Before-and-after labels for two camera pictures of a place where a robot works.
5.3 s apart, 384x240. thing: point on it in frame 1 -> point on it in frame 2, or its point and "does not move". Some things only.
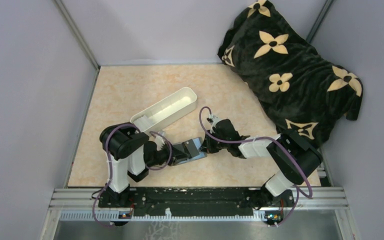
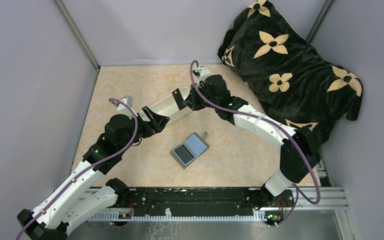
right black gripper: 208,145 -> 191,101
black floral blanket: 306,92 does not move
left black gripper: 177,155 -> 157,122
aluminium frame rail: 83,204 does not move
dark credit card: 191,148 -> 179,99
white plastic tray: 159,116 does not move
